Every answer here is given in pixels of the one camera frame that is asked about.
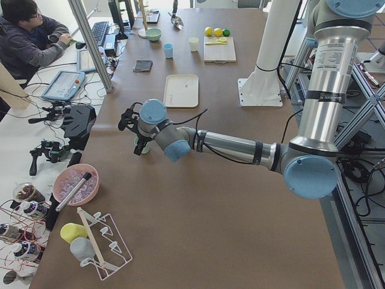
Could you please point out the blue teach pendant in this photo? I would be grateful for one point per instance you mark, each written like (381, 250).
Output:
(85, 63)
(64, 86)

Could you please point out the green lime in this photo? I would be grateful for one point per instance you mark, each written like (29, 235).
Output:
(226, 32)

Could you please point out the bottle with dark label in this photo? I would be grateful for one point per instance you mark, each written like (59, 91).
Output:
(34, 209)

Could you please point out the white wire cup rack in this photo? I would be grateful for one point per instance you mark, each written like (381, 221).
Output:
(111, 251)

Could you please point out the grey plastic cup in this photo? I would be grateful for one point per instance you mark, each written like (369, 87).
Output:
(82, 248)

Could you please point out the yellow lemon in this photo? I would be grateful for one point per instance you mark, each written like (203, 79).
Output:
(217, 32)
(208, 31)

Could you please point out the blue teach pendant rear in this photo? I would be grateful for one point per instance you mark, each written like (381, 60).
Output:
(85, 63)

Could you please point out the cream plastic tray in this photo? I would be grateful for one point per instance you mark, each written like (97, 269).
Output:
(181, 91)

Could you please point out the handheld gripper tool upper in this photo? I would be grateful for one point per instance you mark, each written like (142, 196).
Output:
(57, 111)

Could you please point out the blue teach pendant front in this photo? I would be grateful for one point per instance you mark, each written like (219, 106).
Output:
(64, 86)

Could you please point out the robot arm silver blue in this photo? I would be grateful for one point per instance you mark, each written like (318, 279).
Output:
(307, 161)

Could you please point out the dark grey folded cloth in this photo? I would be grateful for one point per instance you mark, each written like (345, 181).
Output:
(143, 66)

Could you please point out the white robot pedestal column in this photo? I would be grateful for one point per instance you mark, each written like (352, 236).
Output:
(262, 87)

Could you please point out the iced coffee cup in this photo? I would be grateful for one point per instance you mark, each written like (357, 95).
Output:
(27, 192)

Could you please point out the handheld gripper tool lower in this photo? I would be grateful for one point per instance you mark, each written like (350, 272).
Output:
(52, 150)

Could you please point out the aluminium frame post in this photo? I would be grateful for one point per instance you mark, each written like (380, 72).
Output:
(82, 21)

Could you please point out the yellow plastic knife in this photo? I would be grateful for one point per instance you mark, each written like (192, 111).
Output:
(215, 43)

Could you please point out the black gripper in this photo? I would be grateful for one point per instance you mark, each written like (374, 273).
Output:
(142, 136)

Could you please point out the yellow lemon middle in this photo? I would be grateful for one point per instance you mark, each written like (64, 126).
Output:
(217, 32)

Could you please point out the seated person dark hoodie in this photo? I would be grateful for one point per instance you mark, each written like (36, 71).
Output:
(31, 39)

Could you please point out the yellow lemon left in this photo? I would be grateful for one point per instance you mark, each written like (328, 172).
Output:
(208, 31)

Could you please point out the blue plastic cup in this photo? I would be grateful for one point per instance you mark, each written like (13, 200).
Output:
(168, 50)

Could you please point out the yellow plastic cup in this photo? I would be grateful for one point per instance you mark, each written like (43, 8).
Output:
(71, 231)

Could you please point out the metal ice scoop tube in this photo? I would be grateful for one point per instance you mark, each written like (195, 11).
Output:
(73, 192)

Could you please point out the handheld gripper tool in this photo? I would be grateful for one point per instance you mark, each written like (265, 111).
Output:
(57, 111)
(52, 150)

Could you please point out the cream plastic cup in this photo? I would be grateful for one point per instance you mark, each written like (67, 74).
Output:
(193, 44)

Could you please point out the black keyboard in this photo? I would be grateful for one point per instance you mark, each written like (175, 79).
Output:
(99, 31)

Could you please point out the pink bowl with ice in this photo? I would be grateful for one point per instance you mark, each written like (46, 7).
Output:
(72, 176)

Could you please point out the green bowl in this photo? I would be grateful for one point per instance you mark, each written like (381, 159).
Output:
(153, 34)

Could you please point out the wooden cutting board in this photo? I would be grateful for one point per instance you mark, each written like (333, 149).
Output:
(219, 53)

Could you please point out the computer mouse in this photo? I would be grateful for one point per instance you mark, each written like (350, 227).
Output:
(80, 45)

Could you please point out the wooden mug tree stand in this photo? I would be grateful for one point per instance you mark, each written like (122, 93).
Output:
(142, 33)

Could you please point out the green plastic cup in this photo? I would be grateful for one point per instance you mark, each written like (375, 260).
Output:
(145, 149)

